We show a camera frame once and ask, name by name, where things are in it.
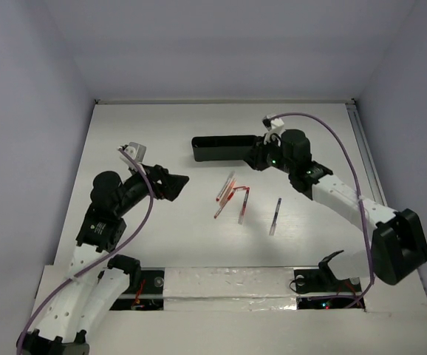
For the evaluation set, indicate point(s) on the silver foil strip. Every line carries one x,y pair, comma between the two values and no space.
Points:
229,289

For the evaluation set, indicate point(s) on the black desk organizer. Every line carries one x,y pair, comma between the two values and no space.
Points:
221,148

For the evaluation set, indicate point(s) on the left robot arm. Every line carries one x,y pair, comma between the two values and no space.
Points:
66,321

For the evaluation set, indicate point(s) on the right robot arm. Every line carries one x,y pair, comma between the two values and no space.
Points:
395,243

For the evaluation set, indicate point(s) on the red gel pen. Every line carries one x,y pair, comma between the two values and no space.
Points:
222,206

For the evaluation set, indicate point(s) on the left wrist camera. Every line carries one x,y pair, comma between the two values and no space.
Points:
136,151

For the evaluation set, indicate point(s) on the red clip clear pen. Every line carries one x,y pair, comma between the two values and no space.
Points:
246,190

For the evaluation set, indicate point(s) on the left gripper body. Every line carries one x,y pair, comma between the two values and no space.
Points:
158,181

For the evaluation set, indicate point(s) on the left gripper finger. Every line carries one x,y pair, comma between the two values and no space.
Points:
164,177
171,186

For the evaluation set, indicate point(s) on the aluminium side rail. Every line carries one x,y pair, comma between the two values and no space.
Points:
366,172

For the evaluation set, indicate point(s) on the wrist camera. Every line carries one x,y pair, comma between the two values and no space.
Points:
136,151
274,127

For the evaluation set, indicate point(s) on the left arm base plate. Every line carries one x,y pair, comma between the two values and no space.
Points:
148,296

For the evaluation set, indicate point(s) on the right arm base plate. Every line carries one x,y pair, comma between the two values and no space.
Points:
317,291

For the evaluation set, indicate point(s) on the white marker red cap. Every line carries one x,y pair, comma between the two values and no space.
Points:
225,186

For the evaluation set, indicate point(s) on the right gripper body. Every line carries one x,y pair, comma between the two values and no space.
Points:
279,161

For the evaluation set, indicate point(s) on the blue clear pen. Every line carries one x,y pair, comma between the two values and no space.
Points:
275,217

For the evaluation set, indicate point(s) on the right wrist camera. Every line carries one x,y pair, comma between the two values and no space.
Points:
274,127

